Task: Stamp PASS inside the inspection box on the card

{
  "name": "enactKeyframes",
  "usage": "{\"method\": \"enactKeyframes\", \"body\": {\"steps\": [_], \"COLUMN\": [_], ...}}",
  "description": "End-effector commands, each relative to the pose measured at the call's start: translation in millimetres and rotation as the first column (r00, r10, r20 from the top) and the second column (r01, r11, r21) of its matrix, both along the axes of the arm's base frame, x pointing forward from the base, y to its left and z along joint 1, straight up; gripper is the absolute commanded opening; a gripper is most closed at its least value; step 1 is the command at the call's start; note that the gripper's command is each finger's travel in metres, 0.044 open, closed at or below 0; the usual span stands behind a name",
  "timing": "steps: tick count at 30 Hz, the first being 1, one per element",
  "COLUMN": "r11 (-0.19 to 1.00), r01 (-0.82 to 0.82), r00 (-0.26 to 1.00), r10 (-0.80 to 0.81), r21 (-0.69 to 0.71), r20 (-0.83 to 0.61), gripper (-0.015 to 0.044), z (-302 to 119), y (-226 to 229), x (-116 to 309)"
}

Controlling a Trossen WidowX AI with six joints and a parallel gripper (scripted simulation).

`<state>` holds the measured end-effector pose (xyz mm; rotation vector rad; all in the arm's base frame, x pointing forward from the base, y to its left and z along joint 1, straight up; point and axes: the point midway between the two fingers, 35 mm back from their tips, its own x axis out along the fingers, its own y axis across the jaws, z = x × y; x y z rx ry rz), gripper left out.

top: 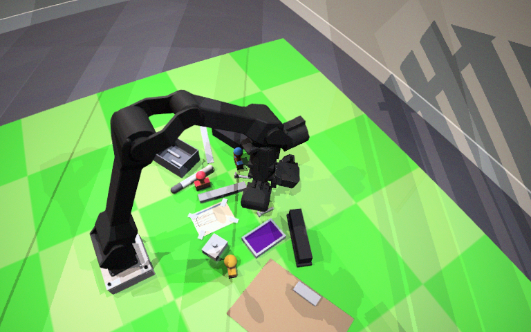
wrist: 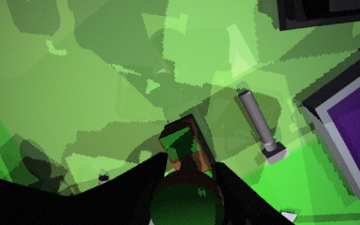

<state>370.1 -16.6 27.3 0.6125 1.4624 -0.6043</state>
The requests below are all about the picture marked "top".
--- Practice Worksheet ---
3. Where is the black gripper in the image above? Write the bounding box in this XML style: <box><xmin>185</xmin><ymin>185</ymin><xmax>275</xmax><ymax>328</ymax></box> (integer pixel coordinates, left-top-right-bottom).
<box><xmin>241</xmin><ymin>147</ymin><xmax>281</xmax><ymax>212</ymax></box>

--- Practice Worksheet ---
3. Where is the white flat bar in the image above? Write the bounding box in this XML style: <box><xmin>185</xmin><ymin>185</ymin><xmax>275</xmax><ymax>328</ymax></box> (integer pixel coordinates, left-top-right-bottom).
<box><xmin>200</xmin><ymin>126</ymin><xmax>214</xmax><ymax>163</ymax></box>

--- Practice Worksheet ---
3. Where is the brown stamp with blue top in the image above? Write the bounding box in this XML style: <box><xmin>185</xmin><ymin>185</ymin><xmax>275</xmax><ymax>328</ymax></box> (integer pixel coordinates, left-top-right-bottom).
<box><xmin>233</xmin><ymin>147</ymin><xmax>243</xmax><ymax>170</ymax></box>

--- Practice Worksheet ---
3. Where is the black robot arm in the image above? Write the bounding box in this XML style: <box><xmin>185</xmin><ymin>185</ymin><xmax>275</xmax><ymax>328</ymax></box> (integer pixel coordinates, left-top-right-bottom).
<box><xmin>89</xmin><ymin>90</ymin><xmax>310</xmax><ymax>276</ymax></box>

